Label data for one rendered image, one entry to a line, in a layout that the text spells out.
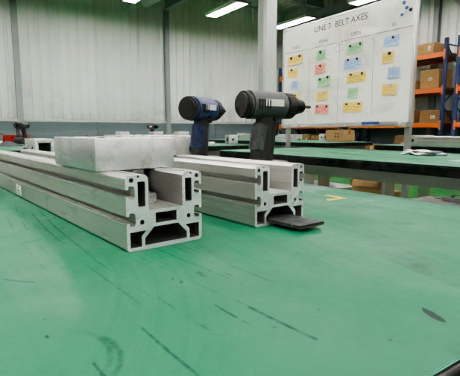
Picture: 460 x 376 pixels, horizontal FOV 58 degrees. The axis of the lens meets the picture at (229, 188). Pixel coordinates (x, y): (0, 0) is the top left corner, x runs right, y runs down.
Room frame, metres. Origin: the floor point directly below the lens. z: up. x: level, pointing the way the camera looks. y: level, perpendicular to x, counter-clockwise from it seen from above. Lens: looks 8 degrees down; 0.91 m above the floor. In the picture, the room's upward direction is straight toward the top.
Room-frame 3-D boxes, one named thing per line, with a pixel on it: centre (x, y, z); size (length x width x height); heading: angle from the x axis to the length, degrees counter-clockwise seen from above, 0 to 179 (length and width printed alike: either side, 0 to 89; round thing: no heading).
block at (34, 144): (2.07, 0.94, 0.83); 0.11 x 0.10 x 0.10; 130
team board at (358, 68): (3.90, -1.01, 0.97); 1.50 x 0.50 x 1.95; 34
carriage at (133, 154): (0.60, 0.17, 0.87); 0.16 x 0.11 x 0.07; 39
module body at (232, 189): (0.91, 0.18, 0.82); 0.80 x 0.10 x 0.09; 39
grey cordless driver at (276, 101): (0.94, -0.11, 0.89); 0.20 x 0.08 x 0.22; 123
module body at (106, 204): (0.79, 0.32, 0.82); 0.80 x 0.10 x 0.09; 39
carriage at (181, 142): (0.91, 0.18, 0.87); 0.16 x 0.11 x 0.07; 39
